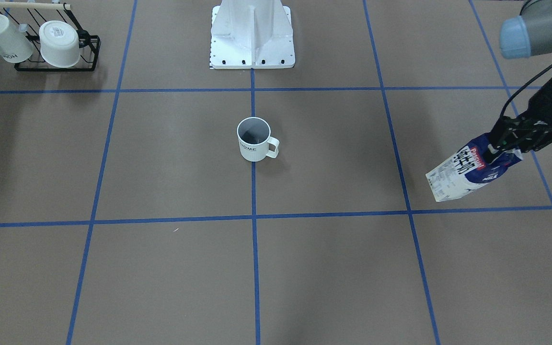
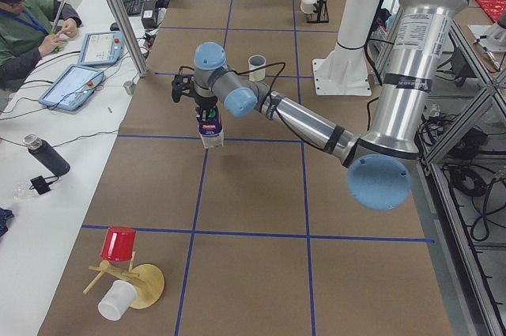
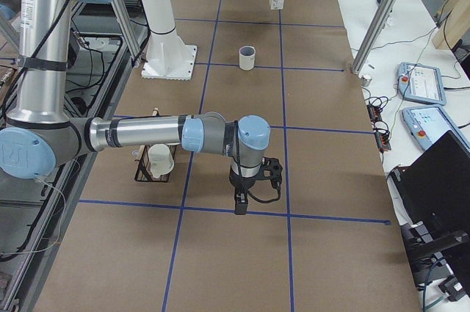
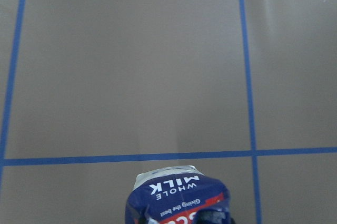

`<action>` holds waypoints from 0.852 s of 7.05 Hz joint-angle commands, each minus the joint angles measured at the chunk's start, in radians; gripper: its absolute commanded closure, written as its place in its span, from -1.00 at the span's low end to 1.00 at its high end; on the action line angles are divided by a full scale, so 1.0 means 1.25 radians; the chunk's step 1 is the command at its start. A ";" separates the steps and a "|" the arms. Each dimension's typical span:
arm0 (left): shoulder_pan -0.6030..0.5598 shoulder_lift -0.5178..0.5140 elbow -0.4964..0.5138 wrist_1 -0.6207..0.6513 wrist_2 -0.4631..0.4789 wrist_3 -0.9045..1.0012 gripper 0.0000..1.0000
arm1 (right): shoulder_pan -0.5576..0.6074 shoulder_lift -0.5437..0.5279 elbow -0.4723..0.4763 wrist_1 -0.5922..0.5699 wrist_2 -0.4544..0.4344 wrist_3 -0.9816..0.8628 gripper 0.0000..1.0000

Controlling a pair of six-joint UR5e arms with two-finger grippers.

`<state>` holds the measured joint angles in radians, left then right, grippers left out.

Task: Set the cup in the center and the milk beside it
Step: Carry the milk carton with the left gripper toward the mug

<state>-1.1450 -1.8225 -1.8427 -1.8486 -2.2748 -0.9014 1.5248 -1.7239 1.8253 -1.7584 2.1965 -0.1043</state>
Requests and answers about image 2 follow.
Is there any white cup on tree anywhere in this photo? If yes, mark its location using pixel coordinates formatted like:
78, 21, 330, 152
97, 280, 138, 321

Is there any red cup on tree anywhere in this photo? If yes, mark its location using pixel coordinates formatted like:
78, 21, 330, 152
100, 226, 136, 262

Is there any teach pendant tablet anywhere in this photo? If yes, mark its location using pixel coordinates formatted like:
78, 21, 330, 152
38, 64, 104, 111
78, 31, 124, 66

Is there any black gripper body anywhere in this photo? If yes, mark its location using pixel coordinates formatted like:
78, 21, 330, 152
172, 74, 217, 115

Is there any wooden mug tree stand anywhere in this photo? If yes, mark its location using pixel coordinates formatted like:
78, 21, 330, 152
83, 252, 165, 310

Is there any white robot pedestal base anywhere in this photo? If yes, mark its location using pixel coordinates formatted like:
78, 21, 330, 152
313, 0, 380, 96

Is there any black wire cup rack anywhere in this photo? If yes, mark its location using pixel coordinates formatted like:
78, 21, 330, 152
305, 0, 330, 24

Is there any black binder clip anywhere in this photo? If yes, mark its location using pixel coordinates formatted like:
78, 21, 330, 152
29, 176, 60, 194

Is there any teach pendant tablet far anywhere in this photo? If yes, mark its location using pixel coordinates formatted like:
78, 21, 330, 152
78, 31, 124, 66

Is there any blue white milk carton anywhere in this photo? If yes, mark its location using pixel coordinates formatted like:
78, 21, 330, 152
195, 107, 224, 149

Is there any person in green shirt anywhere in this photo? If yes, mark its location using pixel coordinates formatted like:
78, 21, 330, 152
1, 0, 81, 93

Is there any black water bottle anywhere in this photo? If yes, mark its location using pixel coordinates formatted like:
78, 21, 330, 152
23, 134, 70, 177

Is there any teach pendant tablet near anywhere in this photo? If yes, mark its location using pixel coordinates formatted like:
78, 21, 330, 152
38, 64, 104, 111

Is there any aluminium frame post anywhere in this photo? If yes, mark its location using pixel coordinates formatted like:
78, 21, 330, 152
106, 0, 147, 77

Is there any white upturned cup in rack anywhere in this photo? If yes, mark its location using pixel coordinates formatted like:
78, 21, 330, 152
300, 0, 318, 14

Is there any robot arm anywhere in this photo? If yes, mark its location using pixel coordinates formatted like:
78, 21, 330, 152
172, 0, 469, 210

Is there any white mug with handle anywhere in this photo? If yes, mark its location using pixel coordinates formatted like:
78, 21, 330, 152
248, 55, 266, 81

